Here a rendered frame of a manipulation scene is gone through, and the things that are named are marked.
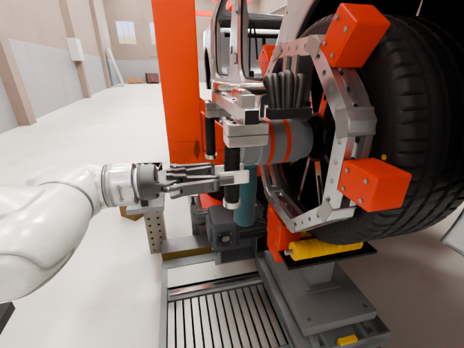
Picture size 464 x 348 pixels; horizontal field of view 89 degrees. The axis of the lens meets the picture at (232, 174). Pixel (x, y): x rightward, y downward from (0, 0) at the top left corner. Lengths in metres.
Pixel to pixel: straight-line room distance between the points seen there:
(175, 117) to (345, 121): 0.77
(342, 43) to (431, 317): 1.32
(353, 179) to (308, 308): 0.67
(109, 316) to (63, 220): 1.03
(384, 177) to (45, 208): 0.52
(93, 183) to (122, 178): 0.05
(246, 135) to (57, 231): 0.35
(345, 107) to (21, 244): 0.53
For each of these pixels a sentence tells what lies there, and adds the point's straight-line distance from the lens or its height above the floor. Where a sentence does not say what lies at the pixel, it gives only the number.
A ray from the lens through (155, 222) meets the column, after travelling 1.47.
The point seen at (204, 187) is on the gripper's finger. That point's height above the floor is 0.83.
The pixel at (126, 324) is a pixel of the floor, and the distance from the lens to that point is 1.34.
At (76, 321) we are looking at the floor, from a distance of 1.45.
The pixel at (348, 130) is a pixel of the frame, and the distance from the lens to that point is 0.51.
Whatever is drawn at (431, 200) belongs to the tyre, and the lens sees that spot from 0.66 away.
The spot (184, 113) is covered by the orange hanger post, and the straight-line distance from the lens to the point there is 1.09.
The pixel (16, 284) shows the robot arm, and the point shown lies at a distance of 0.38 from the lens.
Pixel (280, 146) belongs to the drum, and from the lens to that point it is 0.67.
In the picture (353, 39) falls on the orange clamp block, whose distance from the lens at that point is 0.54.
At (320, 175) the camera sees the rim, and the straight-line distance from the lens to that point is 0.78.
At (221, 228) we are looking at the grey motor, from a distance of 1.11.
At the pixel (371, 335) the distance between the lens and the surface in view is 1.15.
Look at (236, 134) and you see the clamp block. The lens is 0.48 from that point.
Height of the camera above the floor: 1.05
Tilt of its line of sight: 24 degrees down
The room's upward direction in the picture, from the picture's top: straight up
